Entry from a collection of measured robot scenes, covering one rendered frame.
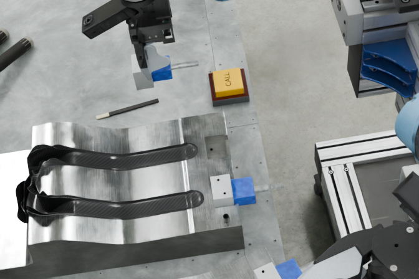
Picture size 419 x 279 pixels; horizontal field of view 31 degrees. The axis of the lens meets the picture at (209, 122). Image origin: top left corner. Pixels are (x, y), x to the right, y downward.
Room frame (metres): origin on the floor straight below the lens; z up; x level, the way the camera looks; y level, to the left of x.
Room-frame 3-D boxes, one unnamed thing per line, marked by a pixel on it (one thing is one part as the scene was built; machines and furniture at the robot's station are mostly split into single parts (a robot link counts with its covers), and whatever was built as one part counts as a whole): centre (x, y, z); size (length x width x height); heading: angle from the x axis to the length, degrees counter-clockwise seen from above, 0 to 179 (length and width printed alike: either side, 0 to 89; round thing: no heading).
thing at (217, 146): (0.84, -0.01, 0.87); 0.05 x 0.05 x 0.04; 89
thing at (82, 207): (0.78, 0.20, 0.92); 0.35 x 0.16 x 0.09; 89
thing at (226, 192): (0.73, -0.05, 0.89); 0.13 x 0.05 x 0.05; 89
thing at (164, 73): (1.02, 0.07, 0.93); 0.13 x 0.05 x 0.05; 90
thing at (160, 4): (1.02, 0.08, 1.09); 0.09 x 0.08 x 0.12; 89
